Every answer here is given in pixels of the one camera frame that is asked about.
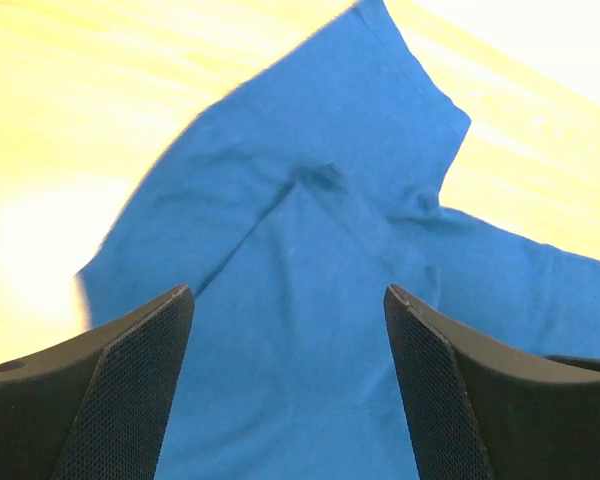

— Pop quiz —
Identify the blue t shirt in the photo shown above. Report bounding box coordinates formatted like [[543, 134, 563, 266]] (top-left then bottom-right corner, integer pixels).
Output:
[[80, 1, 600, 479]]

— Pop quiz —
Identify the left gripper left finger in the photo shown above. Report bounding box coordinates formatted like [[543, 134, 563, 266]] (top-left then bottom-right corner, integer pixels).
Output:
[[0, 285, 194, 480]]

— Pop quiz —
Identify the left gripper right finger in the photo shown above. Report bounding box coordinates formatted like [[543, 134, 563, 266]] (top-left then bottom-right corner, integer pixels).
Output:
[[384, 285, 600, 480]]

